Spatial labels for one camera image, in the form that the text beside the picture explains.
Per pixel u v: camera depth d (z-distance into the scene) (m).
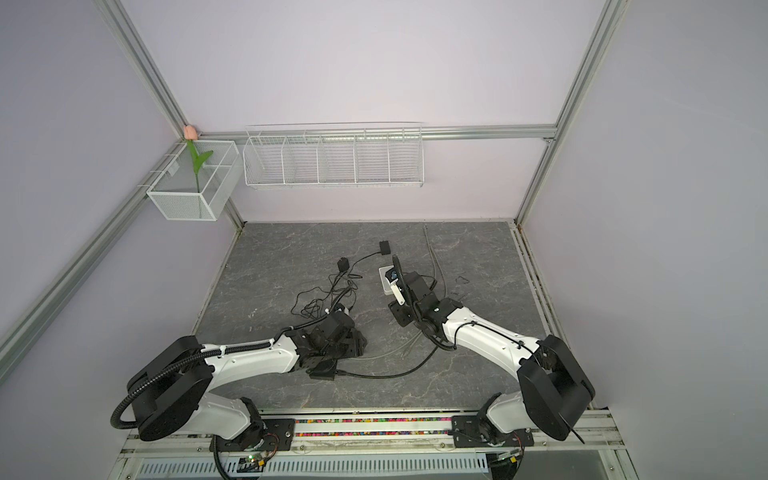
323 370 0.73
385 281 0.77
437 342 0.63
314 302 0.97
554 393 0.42
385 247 1.12
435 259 1.08
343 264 1.04
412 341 0.89
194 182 0.89
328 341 0.67
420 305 0.64
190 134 0.89
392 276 0.75
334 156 0.99
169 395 0.43
